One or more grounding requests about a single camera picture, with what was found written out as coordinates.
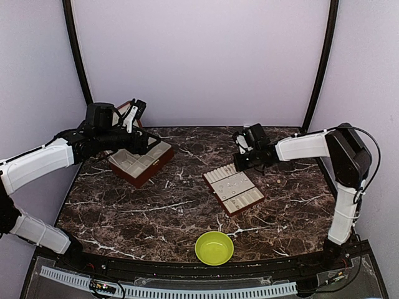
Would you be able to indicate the black right frame post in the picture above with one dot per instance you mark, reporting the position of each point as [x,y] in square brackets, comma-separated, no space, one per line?
[323,63]

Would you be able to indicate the brown ring earring tray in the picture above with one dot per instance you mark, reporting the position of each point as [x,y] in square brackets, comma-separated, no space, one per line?
[234,191]

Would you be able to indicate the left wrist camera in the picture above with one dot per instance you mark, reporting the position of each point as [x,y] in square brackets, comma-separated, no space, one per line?
[134,112]

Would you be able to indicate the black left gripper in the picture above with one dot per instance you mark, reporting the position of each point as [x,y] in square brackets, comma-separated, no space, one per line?
[141,149]

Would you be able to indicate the black left frame post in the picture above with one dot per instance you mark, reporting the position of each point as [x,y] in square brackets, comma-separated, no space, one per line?
[75,49]

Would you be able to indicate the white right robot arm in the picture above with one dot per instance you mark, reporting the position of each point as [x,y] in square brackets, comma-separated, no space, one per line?
[350,162]

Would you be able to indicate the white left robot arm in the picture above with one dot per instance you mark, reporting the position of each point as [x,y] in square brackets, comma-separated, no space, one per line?
[105,128]

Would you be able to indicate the green bowl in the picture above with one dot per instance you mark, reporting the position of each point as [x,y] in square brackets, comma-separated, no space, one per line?
[214,248]

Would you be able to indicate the white slotted cable duct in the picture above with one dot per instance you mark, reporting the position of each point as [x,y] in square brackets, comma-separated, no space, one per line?
[164,289]

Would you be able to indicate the black frame post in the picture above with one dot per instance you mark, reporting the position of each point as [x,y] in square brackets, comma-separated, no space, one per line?
[323,63]
[75,49]

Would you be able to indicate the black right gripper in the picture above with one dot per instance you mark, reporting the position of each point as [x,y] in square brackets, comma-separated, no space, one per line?
[240,166]

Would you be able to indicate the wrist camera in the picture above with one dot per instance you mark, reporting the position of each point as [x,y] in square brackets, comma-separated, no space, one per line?
[134,112]
[241,143]

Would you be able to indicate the brown wooden jewelry box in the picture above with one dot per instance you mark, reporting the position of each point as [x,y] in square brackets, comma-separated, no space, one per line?
[138,169]

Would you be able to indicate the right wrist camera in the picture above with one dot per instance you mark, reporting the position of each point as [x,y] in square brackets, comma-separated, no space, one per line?
[241,143]

